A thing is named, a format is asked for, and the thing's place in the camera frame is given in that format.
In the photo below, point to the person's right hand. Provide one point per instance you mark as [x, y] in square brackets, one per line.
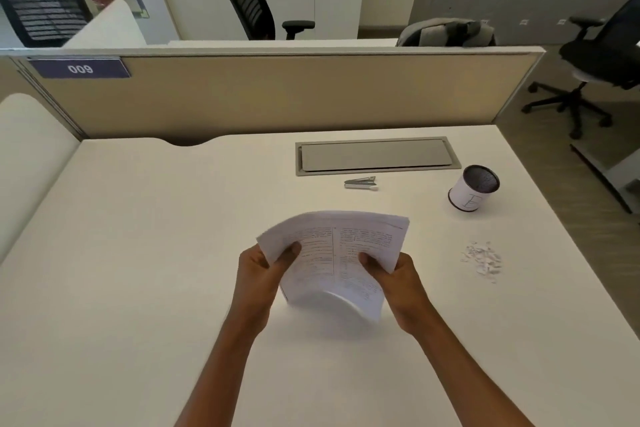
[405, 296]

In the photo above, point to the stack of printed papers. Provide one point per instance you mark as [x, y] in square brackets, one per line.
[345, 241]

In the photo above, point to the black mesh pen holder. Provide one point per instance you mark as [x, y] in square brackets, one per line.
[465, 199]

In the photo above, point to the beige desk partition panel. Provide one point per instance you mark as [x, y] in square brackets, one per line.
[300, 96]

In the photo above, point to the beige side partition panel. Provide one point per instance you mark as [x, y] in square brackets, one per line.
[12, 84]

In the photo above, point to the black mesh chair back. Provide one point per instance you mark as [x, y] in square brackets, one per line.
[40, 6]

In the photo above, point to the black swivel office chair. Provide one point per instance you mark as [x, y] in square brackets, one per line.
[610, 51]

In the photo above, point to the pile of white paper scraps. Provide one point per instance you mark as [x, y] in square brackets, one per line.
[482, 259]

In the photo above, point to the grey bag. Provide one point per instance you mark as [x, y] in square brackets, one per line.
[435, 34]

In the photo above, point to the blue number plate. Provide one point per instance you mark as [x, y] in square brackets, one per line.
[50, 69]

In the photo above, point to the black slatted office chair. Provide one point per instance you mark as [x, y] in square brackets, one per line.
[250, 1]

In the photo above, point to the person's left hand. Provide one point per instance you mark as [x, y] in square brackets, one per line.
[255, 291]

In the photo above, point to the person's right forearm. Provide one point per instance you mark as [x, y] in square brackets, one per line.
[465, 376]

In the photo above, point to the person's left forearm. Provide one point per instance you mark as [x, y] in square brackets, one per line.
[220, 376]

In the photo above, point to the silver stapler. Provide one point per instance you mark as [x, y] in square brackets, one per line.
[357, 183]

